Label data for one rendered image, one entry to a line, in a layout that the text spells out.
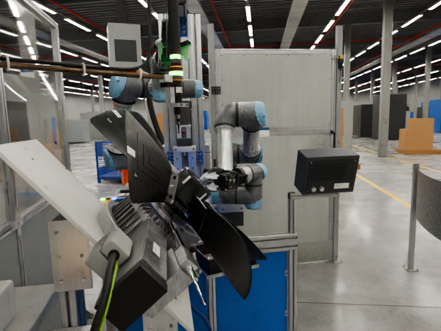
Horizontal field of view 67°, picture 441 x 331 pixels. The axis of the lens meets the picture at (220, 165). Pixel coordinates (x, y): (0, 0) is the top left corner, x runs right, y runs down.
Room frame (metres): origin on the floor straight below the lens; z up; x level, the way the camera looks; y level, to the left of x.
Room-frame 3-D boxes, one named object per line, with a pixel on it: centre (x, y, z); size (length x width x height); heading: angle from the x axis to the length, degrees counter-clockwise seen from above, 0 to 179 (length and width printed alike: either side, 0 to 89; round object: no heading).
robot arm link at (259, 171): (1.42, -0.14, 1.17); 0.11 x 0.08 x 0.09; 136
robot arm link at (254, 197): (1.42, -0.12, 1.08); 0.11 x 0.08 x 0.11; 87
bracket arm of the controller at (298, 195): (1.56, -0.43, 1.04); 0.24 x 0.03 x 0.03; 99
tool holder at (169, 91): (1.10, 0.14, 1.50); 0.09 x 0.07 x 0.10; 134
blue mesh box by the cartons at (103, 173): (8.24, 2.38, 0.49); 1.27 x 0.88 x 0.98; 173
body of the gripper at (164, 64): (1.22, 0.17, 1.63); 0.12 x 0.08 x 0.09; 19
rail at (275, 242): (1.48, 0.09, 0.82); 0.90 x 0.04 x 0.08; 99
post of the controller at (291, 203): (1.54, -0.33, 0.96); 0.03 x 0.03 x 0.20; 9
